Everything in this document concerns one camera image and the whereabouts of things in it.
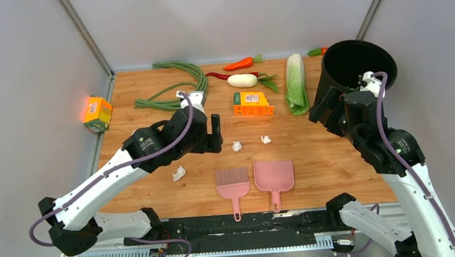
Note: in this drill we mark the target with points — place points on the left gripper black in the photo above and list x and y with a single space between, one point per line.
211 142

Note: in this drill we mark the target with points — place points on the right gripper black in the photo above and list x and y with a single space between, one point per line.
331 99

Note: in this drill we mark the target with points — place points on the pink hand brush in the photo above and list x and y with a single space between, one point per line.
233 184

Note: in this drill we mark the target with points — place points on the pink dustpan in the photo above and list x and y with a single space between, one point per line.
274 177

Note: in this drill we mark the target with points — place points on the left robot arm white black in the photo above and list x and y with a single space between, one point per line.
76 223

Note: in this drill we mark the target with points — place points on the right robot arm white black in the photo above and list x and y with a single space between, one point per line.
394 154

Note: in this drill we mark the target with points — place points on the paper scrap centre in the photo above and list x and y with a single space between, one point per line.
236 146

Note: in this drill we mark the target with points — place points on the paper scrap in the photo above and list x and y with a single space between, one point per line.
266 139
180 172
236 146

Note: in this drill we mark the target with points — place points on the napa cabbage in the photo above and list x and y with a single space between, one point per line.
297 99

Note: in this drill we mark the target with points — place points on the orange box on table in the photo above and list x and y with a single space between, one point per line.
251 103

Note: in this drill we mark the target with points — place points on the paper scrap right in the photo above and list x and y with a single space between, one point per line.
266 139

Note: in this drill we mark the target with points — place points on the black trash bin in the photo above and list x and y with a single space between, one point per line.
344 62

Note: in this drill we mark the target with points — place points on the red chili pepper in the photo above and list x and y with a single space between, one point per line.
226 76

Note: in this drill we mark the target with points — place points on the paper scrap front left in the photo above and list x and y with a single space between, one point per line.
180 172

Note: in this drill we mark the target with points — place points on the white radish with leaves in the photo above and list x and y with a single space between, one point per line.
250 80

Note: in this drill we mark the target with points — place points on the carrot behind bin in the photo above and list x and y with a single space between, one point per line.
317 52

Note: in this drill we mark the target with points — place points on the orange carrot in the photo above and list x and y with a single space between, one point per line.
248 62

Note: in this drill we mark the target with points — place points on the orange yellow sponge pack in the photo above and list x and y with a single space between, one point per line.
97 114

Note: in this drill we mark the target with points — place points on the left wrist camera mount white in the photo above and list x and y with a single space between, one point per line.
196 98

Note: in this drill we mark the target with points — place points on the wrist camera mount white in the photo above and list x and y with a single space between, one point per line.
368 82
196 98

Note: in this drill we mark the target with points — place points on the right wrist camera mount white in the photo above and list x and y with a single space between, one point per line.
368 82

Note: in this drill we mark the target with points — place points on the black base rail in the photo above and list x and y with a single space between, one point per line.
255 231

